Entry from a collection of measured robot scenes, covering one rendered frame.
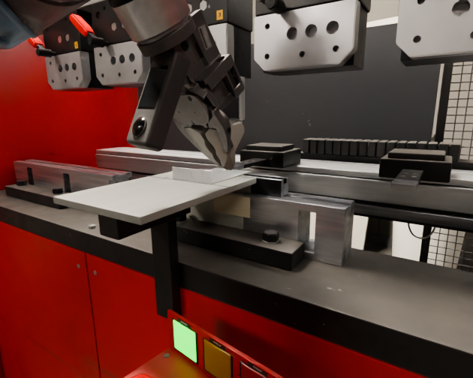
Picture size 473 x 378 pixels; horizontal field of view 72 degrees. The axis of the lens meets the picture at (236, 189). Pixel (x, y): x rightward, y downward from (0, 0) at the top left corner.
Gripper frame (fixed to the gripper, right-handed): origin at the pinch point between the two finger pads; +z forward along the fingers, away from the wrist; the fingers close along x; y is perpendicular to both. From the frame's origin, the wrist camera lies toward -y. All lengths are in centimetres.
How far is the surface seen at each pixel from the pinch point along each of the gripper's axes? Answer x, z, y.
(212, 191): -0.3, 0.9, -4.4
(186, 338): -3.3, 10.4, -22.1
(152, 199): 2.8, -4.1, -11.1
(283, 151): 7.8, 18.6, 22.8
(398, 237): 15, 175, 108
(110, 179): 39.9, 8.5, -2.2
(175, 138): 75, 34, 40
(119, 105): 100, 18, 41
